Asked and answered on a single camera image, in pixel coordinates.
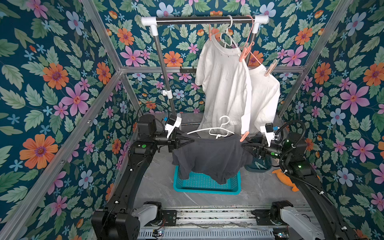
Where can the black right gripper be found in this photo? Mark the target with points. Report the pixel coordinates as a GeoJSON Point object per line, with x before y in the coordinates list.
{"type": "Point", "coordinates": [259, 149]}

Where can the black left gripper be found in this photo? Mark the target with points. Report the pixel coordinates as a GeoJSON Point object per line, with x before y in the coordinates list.
{"type": "Point", "coordinates": [172, 141]}

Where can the pink clothespin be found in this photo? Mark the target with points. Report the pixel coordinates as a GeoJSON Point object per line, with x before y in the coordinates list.
{"type": "Point", "coordinates": [244, 136]}
{"type": "Point", "coordinates": [211, 33]}
{"type": "Point", "coordinates": [246, 50]}

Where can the dark grey t-shirt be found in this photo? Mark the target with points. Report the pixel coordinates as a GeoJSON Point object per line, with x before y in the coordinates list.
{"type": "Point", "coordinates": [219, 159]}

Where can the white plastic hanger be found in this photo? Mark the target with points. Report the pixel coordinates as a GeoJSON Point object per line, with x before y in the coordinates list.
{"type": "Point", "coordinates": [226, 38]}
{"type": "Point", "coordinates": [218, 132]}

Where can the white printed t-shirt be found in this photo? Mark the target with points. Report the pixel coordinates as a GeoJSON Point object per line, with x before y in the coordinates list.
{"type": "Point", "coordinates": [265, 98]}

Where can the plain white t-shirt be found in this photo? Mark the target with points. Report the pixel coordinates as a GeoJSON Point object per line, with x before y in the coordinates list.
{"type": "Point", "coordinates": [226, 82]}

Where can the beige clothespin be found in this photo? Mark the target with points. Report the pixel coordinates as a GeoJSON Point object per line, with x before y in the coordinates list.
{"type": "Point", "coordinates": [271, 67]}

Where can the pink wire hanger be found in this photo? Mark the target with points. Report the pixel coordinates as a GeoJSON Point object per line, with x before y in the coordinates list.
{"type": "Point", "coordinates": [256, 22]}

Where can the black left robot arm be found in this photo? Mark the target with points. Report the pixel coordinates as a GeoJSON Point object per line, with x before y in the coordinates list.
{"type": "Point", "coordinates": [129, 183]}

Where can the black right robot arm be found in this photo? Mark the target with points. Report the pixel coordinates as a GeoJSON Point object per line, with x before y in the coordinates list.
{"type": "Point", "coordinates": [288, 145]}

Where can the teal clothespin tray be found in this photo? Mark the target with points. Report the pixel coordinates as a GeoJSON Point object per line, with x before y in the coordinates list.
{"type": "Point", "coordinates": [259, 165]}

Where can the orange plush toy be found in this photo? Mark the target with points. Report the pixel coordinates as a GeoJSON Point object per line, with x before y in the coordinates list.
{"type": "Point", "coordinates": [285, 179]}

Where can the teal laundry basket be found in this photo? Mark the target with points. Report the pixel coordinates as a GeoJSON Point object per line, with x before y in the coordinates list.
{"type": "Point", "coordinates": [202, 184]}

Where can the white steel clothes rack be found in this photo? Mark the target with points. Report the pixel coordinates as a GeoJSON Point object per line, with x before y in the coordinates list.
{"type": "Point", "coordinates": [154, 22]}

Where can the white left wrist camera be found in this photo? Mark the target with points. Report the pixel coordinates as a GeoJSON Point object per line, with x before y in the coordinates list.
{"type": "Point", "coordinates": [172, 123]}

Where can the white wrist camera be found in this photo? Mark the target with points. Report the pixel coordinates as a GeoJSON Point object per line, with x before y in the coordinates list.
{"type": "Point", "coordinates": [268, 131]}
{"type": "Point", "coordinates": [172, 123]}

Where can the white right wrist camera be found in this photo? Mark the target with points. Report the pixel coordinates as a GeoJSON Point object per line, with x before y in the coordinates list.
{"type": "Point", "coordinates": [268, 131]}

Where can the black wall hook rail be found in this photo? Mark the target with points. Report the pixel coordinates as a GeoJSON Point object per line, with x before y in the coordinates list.
{"type": "Point", "coordinates": [188, 70]}

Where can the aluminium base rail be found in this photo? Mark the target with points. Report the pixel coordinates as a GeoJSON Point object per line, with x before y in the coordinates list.
{"type": "Point", "coordinates": [204, 217]}

